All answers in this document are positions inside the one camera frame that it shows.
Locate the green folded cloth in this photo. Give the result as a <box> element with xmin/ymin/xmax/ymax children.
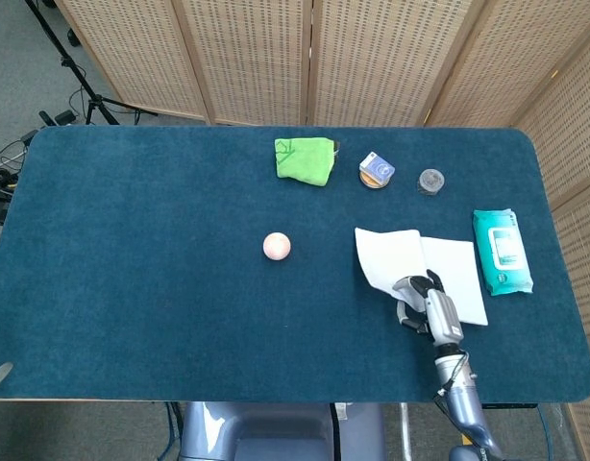
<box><xmin>274</xmin><ymin>136</ymin><xmax>336</xmax><ymax>186</ymax></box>

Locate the black cables and power strip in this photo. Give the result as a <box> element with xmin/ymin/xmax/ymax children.
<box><xmin>0</xmin><ymin>129</ymin><xmax>39</xmax><ymax>227</ymax></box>

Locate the grey tape roll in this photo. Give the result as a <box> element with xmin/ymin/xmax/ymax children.
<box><xmin>417</xmin><ymin>168</ymin><xmax>446</xmax><ymax>196</ymax></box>

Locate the round wooden coaster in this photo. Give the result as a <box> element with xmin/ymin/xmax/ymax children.
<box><xmin>358</xmin><ymin>171</ymin><xmax>391</xmax><ymax>190</ymax></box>

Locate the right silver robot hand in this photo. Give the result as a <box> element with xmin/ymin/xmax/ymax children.
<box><xmin>392</xmin><ymin>269</ymin><xmax>466</xmax><ymax>348</ymax></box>

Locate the dark blue table mat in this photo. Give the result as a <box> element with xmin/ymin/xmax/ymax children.
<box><xmin>0</xmin><ymin>125</ymin><xmax>590</xmax><ymax>404</ymax></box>

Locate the blue playing card box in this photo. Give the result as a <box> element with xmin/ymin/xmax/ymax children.
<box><xmin>358</xmin><ymin>151</ymin><xmax>396</xmax><ymax>185</ymax></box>

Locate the black tripod stand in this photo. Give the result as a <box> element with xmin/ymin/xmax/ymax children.
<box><xmin>24</xmin><ymin>0</ymin><xmax>158</xmax><ymax>127</ymax></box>

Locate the pink ball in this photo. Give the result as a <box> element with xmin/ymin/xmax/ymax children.
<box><xmin>262</xmin><ymin>231</ymin><xmax>292</xmax><ymax>261</ymax></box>

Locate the teal wet wipes pack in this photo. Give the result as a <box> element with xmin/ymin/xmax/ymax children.
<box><xmin>472</xmin><ymin>207</ymin><xmax>534</xmax><ymax>297</ymax></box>

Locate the wicker folding screen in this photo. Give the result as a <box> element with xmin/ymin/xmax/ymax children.
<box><xmin>54</xmin><ymin>0</ymin><xmax>590</xmax><ymax>461</ymax></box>

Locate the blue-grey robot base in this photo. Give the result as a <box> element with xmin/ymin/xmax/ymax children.
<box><xmin>178</xmin><ymin>401</ymin><xmax>387</xmax><ymax>461</ymax></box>

